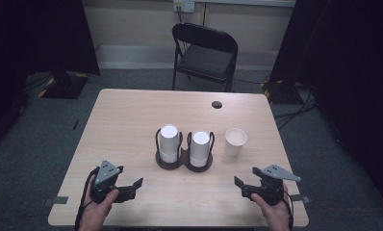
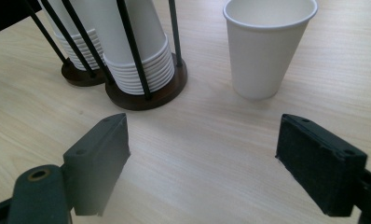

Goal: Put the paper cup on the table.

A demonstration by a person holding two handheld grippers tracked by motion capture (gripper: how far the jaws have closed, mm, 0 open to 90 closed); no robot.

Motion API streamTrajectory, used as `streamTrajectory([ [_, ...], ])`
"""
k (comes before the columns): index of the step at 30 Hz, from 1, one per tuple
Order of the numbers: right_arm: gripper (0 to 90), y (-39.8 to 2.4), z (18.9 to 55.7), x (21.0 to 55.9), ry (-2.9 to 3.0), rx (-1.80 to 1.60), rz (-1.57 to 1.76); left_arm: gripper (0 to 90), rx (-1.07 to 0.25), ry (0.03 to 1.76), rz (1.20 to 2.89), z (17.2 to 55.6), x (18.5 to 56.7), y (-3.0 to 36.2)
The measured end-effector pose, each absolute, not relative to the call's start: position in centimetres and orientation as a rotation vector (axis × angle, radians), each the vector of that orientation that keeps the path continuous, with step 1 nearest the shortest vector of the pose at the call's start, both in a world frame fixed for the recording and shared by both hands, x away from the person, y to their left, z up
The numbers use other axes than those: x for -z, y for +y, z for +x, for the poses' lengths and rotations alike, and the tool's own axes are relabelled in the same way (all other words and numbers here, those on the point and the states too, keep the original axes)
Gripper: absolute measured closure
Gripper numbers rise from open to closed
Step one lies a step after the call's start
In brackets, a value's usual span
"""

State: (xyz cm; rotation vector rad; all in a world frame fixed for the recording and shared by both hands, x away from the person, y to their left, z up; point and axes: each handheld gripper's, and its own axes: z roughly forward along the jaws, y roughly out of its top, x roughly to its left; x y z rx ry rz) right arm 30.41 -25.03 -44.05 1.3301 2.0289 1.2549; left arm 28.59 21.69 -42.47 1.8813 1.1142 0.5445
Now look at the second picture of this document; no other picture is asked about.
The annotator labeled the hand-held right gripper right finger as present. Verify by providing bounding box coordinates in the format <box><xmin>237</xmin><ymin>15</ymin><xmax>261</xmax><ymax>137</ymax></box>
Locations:
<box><xmin>275</xmin><ymin>113</ymin><xmax>371</xmax><ymax>224</ymax></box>

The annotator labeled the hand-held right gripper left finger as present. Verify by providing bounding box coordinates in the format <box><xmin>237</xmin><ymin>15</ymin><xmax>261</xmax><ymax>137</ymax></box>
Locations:
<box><xmin>7</xmin><ymin>112</ymin><xmax>131</xmax><ymax>224</ymax></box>

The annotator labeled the black wire cup holder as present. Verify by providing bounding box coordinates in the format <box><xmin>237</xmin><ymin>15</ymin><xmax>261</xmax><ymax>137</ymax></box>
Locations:
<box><xmin>24</xmin><ymin>0</ymin><xmax>107</xmax><ymax>88</ymax></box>
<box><xmin>60</xmin><ymin>0</ymin><xmax>188</xmax><ymax>112</ymax></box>

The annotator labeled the single white paper cup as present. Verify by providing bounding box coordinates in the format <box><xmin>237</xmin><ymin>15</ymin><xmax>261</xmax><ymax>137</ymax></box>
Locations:
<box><xmin>222</xmin><ymin>0</ymin><xmax>319</xmax><ymax>102</ymax></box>

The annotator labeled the stack of white paper cups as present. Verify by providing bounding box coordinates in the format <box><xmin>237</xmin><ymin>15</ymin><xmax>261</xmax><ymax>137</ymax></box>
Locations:
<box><xmin>38</xmin><ymin>0</ymin><xmax>104</xmax><ymax>72</ymax></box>
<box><xmin>71</xmin><ymin>0</ymin><xmax>176</xmax><ymax>96</ymax></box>

